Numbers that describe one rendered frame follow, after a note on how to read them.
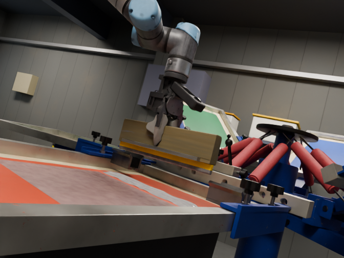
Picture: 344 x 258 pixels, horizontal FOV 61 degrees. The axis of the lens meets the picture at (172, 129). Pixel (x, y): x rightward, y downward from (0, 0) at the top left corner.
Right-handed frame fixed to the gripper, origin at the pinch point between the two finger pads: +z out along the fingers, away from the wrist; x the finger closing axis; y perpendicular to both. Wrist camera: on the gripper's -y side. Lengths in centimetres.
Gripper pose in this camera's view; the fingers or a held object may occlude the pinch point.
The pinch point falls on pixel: (163, 143)
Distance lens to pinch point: 84.4
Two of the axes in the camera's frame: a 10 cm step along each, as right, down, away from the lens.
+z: -2.7, 9.6, -0.6
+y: -7.4, -1.6, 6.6
